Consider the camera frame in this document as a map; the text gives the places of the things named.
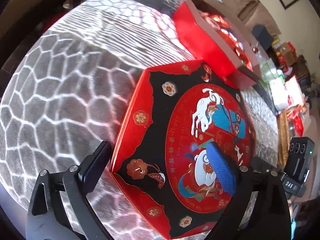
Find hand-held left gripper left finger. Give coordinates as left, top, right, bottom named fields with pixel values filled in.
left=26, top=141, right=114, bottom=240

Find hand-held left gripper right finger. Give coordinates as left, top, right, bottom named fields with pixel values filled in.
left=207, top=141, right=292, bottom=240

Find red printed box lid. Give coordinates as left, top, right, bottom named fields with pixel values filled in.
left=110, top=59, right=255, bottom=240

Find red hexagonal gift box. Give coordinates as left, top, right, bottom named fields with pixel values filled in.
left=172, top=0, right=260, bottom=90

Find wicker basket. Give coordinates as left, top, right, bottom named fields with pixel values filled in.
left=277, top=110, right=292, bottom=165

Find red snack bags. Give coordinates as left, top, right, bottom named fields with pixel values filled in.
left=287, top=110, right=304, bottom=135

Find red white snack bag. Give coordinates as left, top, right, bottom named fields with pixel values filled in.
left=285, top=76, right=304, bottom=108

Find white plastic bag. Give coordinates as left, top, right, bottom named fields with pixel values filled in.
left=271, top=79, right=288, bottom=110

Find dark wooden cabinet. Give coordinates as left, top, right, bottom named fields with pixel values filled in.
left=295, top=55, right=318, bottom=100

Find brown cardboard box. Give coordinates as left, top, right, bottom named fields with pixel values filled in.
left=280, top=42, right=297, bottom=60

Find dark blue cushion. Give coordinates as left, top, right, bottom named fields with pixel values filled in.
left=252, top=25, right=274, bottom=49

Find beige sofa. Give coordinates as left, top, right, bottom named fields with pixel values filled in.
left=190, top=0, right=280, bottom=43

